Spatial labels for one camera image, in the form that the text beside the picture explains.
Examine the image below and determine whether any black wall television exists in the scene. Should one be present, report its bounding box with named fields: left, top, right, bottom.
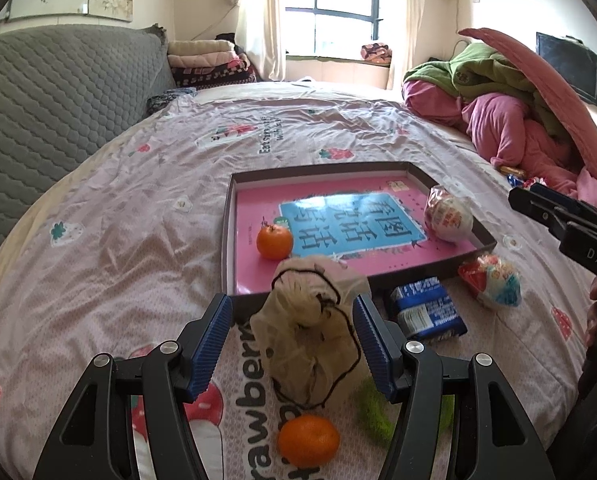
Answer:
left=535, top=32, right=597, bottom=107

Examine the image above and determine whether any pink quilt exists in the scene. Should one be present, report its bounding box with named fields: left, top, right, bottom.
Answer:
left=403, top=80, right=597, bottom=207

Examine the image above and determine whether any dark patterned folded blanket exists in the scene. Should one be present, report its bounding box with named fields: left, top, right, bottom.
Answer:
left=171, top=57, right=259, bottom=89

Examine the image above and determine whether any grey quilted headboard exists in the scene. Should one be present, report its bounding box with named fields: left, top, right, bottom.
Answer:
left=0, top=24, right=177, bottom=281

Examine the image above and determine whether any orange tangerine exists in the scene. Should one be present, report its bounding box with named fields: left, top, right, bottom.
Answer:
left=256, top=224, right=294, bottom=261
left=277, top=414, right=341, bottom=468

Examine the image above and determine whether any egg toy red white wrapper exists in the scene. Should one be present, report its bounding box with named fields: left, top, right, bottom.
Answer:
left=425, top=185, right=474, bottom=244

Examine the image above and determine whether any small blue patterned cloth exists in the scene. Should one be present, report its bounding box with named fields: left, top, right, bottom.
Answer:
left=146, top=87, right=198, bottom=114

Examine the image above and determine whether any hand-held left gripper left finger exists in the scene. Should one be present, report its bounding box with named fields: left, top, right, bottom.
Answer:
left=33, top=294, right=233, bottom=480

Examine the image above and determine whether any person's right hand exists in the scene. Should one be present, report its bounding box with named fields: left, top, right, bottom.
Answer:
left=585, top=277, right=597, bottom=349

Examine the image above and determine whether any pink shallow box lid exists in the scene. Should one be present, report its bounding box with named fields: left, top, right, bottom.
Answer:
left=221, top=161, right=497, bottom=307

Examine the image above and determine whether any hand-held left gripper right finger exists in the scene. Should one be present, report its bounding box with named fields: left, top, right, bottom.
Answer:
left=353, top=294, right=554, bottom=480

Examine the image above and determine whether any green fuzzy ring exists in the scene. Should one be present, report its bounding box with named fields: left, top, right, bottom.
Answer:
left=356, top=377, right=454, bottom=446

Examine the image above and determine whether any dark framed window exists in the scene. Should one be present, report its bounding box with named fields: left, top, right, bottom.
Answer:
left=284, top=0, right=384, bottom=59

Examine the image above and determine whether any green quilt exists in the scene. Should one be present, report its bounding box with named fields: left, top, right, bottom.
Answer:
left=403, top=42, right=572, bottom=138

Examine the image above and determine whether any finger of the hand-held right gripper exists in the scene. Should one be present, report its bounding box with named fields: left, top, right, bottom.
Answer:
left=530, top=182, right=597, bottom=223
left=509, top=187, right=582, bottom=243

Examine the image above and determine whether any pink cushion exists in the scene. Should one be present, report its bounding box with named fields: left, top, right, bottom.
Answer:
left=457, top=27, right=597, bottom=197

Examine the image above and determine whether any egg toy blue wrapper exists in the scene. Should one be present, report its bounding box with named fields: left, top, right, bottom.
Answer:
left=459, top=255, right=522, bottom=309

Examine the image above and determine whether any patterned bag on windowsill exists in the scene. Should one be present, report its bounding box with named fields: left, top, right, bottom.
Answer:
left=361, top=43, right=394, bottom=65

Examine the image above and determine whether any blue tissue packet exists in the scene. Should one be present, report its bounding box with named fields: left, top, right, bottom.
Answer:
left=389, top=277, right=454, bottom=312
left=396, top=304, right=469, bottom=345

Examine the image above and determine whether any white curtain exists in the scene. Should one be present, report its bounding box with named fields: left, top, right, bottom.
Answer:
left=235, top=0, right=319, bottom=82
left=387, top=0, right=460, bottom=91

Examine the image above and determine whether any beige mesh drawstring bag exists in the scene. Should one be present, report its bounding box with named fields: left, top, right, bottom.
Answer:
left=250, top=255, right=374, bottom=408

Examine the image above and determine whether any beige folded blanket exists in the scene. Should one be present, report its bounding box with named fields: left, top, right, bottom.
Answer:
left=167, top=40, right=237, bottom=69

